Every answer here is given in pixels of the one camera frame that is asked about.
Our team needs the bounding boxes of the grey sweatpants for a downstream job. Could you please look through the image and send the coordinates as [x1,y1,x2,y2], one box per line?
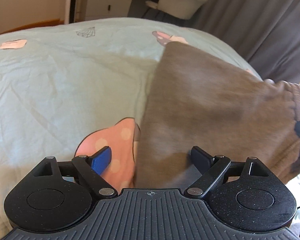
[135,42,300,189]

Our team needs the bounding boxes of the white fluffy chair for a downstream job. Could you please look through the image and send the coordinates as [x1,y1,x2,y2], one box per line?
[142,0,208,20]

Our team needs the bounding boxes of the grey drawer cabinet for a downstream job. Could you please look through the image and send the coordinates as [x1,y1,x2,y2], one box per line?
[74,0,132,22]

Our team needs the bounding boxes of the light blue patterned bedsheet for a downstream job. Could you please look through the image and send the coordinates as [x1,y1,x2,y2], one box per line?
[0,18,300,239]

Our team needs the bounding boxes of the grey curtain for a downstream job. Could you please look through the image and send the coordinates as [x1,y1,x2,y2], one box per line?
[189,0,300,83]

